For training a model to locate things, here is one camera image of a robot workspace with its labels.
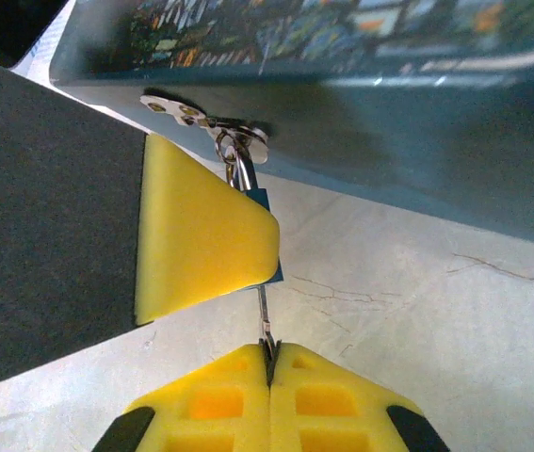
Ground blue padlock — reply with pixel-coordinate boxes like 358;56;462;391
233;143;286;289

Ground silver metal hasp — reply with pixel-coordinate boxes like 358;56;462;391
138;91;271;187

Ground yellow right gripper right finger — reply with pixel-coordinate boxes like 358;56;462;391
267;342;452;452

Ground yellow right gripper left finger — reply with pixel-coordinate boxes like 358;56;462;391
90;343;273;452

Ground blue box with painting print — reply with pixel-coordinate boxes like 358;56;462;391
48;0;534;250

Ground silver key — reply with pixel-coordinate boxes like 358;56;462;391
256;284;283;378

